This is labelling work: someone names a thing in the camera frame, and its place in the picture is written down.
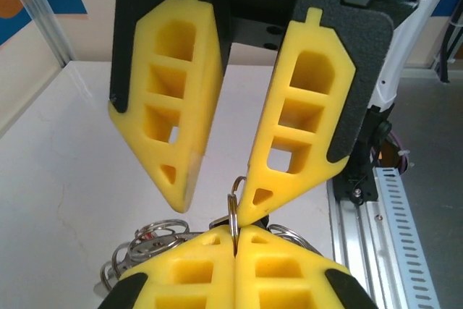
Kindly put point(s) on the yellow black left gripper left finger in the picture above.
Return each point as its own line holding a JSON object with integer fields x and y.
{"x": 181, "y": 269}

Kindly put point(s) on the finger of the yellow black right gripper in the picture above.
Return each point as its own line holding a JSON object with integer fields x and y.
{"x": 200, "y": 106}
{"x": 267, "y": 142}

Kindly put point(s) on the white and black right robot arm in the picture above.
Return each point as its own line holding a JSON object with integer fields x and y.
{"x": 394, "y": 70}

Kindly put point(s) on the long aluminium frame rail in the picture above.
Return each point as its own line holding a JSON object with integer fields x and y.
{"x": 361, "y": 251}

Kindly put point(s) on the aluminium corner post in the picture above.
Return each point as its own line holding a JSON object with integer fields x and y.
{"x": 43, "y": 12}

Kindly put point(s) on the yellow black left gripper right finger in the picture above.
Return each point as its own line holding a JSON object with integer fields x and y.
{"x": 289, "y": 269}

